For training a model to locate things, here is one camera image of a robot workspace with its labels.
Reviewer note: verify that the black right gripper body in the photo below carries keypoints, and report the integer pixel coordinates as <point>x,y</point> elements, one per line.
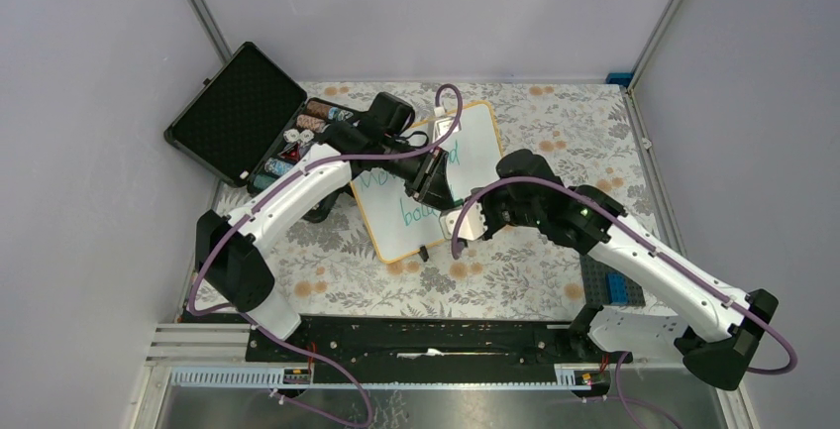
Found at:
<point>499,209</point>

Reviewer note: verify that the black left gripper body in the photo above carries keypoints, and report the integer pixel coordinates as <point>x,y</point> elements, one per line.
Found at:
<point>422,171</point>

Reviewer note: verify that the yellow framed whiteboard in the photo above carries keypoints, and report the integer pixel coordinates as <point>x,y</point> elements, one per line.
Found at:
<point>398,225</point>

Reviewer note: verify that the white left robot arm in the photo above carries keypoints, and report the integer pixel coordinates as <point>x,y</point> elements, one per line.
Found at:
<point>231,252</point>

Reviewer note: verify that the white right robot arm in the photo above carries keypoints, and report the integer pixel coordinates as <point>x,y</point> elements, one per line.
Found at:
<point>716,328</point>

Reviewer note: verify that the floral table mat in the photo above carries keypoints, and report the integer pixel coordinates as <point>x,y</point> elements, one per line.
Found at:
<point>586,134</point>

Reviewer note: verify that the grey lego baseplate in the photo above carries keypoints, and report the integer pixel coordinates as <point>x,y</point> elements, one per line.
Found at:
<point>593,275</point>

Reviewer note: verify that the blue lego brick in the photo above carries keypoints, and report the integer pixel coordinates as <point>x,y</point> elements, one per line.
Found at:
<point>619,291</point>

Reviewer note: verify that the black poker chip case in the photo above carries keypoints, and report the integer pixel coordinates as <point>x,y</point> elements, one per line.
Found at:
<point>237,121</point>

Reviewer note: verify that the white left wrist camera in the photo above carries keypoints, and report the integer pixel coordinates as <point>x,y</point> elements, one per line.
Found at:
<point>444,125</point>

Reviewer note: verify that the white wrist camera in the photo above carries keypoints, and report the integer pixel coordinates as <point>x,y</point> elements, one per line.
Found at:
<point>467,225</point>
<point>444,125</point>

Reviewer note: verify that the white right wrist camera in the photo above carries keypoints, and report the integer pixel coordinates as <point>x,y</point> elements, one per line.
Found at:
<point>467,225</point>

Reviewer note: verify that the blue corner bracket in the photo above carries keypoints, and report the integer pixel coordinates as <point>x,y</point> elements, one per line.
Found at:
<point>622,79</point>

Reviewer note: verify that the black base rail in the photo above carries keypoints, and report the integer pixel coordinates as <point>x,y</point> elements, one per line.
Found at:
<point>359,341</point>

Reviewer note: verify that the white slotted cable duct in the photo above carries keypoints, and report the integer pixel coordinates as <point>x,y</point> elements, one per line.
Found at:
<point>416,375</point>

